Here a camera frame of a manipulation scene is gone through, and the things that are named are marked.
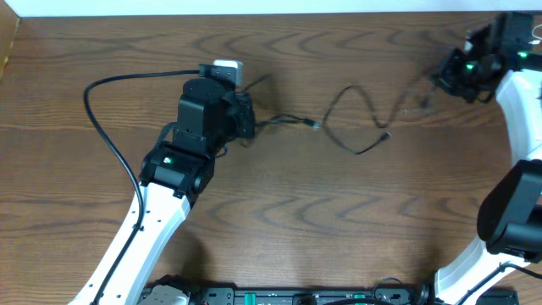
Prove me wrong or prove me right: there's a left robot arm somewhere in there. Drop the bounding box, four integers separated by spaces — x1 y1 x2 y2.
72 75 255 304

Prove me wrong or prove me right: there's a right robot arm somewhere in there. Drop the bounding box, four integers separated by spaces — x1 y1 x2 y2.
418 12 541 304

